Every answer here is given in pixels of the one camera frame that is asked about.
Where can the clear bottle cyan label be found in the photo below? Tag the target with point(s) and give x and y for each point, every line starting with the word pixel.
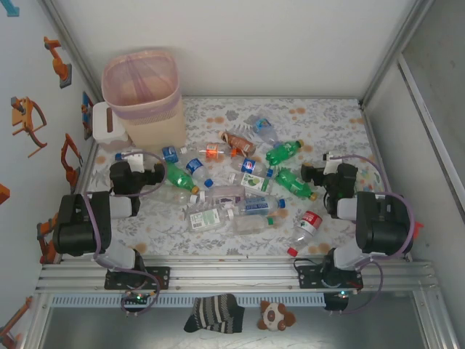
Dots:
pixel 262 124

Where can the brown tea bottle white cap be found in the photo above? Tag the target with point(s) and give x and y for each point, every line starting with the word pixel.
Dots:
pixel 241 143

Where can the white box with brown slot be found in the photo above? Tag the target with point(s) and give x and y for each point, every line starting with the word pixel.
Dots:
pixel 101 123

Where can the orange block wall sticker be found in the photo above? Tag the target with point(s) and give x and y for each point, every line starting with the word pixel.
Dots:
pixel 3 194

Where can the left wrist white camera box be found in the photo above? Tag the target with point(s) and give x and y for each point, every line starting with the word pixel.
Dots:
pixel 136 160

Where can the clear bottle purple label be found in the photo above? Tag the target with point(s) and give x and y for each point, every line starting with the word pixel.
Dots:
pixel 227 198

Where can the small circuit board with LEDs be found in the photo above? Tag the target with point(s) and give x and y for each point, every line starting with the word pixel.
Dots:
pixel 343 293
pixel 137 298

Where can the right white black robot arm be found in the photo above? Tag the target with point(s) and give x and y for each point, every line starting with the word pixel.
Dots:
pixel 381 221

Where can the clear bottle green cap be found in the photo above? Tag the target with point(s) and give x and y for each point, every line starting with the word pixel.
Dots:
pixel 250 224

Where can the crushed bottle blue label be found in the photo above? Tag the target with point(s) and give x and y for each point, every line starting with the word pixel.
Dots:
pixel 170 154

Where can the blue orange wall sticker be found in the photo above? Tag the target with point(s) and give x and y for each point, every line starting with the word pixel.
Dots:
pixel 86 109

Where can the red plastic toy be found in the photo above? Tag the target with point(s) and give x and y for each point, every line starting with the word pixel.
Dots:
pixel 419 228

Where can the beige bin with pink liner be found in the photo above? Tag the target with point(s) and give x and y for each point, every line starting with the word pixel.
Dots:
pixel 156 127

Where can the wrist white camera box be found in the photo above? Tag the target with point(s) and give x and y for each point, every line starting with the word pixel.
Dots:
pixel 136 160
pixel 330 161

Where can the clear bottle orange label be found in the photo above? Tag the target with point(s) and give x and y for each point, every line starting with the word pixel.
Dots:
pixel 214 151

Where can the clear bottle lime label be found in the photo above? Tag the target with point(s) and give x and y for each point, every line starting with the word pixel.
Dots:
pixel 254 181

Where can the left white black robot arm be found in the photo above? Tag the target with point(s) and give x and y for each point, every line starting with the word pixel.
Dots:
pixel 80 225

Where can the striped black beige sock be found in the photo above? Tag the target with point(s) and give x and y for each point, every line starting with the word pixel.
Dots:
pixel 214 312

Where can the small clear bottle blue cap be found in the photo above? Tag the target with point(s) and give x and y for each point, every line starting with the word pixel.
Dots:
pixel 118 156

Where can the clear bottle red label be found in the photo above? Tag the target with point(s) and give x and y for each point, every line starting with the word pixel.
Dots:
pixel 309 221

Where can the plain clear bottle white cap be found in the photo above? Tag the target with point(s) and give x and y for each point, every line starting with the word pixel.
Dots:
pixel 174 196

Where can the Pepsi bottle blue cap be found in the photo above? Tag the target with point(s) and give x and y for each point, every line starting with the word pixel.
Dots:
pixel 194 167
pixel 248 166

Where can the brown white plush toy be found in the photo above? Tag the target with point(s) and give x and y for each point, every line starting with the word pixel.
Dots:
pixel 274 316

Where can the green bottle yellow cap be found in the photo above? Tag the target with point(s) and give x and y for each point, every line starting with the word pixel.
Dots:
pixel 281 151
pixel 292 181
pixel 178 178

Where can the teal wall sticker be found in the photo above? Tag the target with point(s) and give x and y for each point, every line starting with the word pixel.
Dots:
pixel 14 9

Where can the floral tablecloth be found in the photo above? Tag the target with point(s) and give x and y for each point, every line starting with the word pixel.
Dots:
pixel 218 243

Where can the aluminium extrusion rail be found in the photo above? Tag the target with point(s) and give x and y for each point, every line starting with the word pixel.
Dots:
pixel 232 276

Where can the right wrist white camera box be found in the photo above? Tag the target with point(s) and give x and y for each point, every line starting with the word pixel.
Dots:
pixel 330 161

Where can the clear bottle green white label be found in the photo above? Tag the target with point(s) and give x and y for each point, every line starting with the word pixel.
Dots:
pixel 205 218

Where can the water bottle blue label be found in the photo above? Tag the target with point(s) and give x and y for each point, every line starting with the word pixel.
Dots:
pixel 259 206

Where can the aluminium frame post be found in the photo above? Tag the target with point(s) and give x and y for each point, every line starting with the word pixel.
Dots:
pixel 396 47
pixel 74 47

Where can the orange frame wall sticker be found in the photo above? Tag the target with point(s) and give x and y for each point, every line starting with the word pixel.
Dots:
pixel 20 118

